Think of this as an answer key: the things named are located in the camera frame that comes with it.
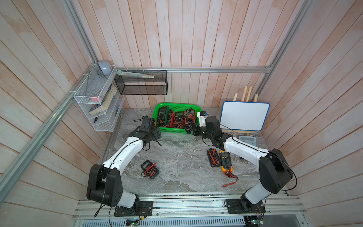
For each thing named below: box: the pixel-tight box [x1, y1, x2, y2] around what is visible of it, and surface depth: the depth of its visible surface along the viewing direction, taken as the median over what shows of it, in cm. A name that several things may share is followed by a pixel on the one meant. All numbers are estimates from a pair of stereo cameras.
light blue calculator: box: [238, 135, 257, 148], surface depth 100 cm
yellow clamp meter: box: [219, 150, 234, 172], surface depth 89 cm
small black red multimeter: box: [140, 159, 160, 180], surface depth 85 cm
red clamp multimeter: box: [170, 111, 176, 129], surface depth 109 cm
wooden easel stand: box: [222, 85, 259, 136], surface depth 89 cm
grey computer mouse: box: [97, 60, 113, 76], surface depth 84 cm
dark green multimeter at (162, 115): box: [157, 105, 169, 127], surface depth 106 cm
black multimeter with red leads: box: [206, 148, 221, 168], surface depth 90 cm
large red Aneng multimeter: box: [173, 111, 185, 129], surface depth 110 cm
